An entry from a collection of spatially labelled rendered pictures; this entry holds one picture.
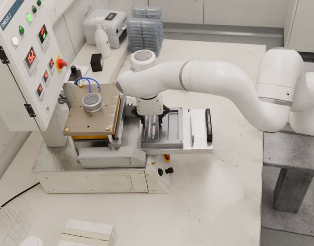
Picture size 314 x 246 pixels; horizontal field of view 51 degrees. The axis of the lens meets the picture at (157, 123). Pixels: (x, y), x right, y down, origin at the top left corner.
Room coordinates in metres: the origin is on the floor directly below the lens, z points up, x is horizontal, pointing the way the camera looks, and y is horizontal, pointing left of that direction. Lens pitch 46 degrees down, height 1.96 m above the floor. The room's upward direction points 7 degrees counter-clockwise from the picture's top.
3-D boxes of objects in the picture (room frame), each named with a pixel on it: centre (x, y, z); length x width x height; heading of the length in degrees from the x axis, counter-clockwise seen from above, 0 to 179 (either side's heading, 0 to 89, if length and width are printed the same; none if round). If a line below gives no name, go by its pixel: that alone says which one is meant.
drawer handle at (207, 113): (0.89, -0.21, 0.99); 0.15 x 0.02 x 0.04; 173
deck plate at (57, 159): (0.96, 0.27, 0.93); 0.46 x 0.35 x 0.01; 83
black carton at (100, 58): (1.65, 0.31, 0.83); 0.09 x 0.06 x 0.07; 176
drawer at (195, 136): (0.91, -0.07, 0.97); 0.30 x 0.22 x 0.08; 83
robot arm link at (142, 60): (0.92, 0.02, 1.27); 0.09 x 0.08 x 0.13; 125
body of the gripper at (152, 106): (0.92, 0.02, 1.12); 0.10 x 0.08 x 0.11; 82
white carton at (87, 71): (1.47, 0.43, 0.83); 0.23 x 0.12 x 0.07; 157
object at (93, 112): (0.98, 0.26, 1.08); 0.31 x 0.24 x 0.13; 173
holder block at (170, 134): (0.92, -0.02, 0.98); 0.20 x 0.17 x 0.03; 173
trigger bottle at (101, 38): (1.77, 0.27, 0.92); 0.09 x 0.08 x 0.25; 97
